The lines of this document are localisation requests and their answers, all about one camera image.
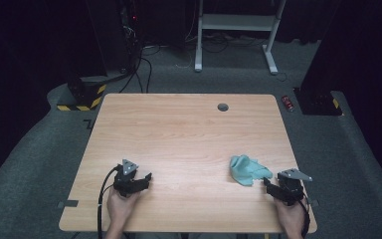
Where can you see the person's right hand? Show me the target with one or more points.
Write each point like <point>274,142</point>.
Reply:
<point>290,214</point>

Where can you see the grey tape strip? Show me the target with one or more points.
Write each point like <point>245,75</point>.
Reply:
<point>313,202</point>
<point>68,203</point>

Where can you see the teal cloth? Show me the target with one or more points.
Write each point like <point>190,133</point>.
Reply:
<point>248,171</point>

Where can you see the black equipment rack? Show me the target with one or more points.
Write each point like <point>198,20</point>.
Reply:
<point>129,33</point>

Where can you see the white metal desk frame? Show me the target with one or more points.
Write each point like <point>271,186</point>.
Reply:
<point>235,22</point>

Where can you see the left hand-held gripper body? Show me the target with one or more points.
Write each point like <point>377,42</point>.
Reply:
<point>126,181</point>

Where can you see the red can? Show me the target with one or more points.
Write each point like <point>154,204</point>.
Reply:
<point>287,103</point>

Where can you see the black yellow striped stand base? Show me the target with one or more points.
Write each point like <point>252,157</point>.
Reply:
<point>83,96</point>

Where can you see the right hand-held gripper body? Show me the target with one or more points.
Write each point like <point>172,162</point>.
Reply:
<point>291,187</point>

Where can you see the person's left hand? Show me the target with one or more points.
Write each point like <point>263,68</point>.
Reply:
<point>121,207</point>

